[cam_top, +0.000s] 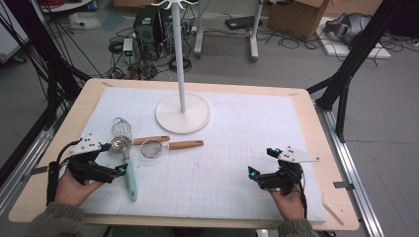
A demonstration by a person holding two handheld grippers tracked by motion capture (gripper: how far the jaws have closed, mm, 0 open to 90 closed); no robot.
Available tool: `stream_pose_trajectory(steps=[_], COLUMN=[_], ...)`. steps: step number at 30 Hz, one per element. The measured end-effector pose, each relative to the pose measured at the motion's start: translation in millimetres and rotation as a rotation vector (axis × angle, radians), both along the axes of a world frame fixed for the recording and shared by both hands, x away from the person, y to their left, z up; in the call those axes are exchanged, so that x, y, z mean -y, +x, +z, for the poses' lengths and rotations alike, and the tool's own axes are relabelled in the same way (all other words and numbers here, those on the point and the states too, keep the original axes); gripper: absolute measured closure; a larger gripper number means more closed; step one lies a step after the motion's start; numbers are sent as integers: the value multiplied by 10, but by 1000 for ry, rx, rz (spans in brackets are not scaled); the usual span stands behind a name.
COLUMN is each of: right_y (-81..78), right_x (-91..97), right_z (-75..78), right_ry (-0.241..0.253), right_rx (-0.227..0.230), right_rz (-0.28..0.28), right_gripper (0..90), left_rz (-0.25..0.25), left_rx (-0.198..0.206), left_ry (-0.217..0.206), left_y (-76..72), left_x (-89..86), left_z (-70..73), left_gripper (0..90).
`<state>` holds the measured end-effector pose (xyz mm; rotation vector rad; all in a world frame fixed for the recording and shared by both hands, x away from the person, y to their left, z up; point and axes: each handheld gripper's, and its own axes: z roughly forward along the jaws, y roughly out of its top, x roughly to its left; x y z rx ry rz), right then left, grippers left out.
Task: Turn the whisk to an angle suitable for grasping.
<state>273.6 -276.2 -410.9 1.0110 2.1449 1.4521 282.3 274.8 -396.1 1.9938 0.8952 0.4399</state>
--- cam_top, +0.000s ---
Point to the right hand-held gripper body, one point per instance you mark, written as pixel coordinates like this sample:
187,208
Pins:
283,176

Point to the round white table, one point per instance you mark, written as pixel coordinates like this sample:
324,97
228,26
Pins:
66,6

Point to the clear plastic bag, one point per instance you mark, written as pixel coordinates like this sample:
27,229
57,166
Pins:
84,20

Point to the large cardboard box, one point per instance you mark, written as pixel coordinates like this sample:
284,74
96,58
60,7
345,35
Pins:
296,16

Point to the grey tape strip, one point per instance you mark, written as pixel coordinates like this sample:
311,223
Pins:
36,171
343,185

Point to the person's right hand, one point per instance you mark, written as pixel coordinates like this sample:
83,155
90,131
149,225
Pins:
290,205

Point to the grey rounded device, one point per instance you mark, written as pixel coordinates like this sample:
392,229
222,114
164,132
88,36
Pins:
349,28

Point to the aluminium rail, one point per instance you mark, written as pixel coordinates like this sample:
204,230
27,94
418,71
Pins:
19,177
352,171

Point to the white stand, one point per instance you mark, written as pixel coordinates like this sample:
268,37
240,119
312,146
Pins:
183,118

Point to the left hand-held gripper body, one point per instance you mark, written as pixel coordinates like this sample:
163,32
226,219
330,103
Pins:
84,164

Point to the white metal floor frame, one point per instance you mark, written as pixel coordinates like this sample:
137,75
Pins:
253,36

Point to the small white box green light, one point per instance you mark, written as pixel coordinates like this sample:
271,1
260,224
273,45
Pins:
127,47

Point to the person's left hand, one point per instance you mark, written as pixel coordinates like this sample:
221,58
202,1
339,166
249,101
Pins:
72,192

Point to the black computer tower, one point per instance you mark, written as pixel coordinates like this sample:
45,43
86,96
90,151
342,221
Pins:
146,33

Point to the white grid mat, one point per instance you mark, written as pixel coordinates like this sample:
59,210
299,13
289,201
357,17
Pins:
230,164

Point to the black flat box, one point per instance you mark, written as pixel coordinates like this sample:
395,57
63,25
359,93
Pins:
242,22

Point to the white flat board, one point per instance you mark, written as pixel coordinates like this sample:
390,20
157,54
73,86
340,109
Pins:
339,50

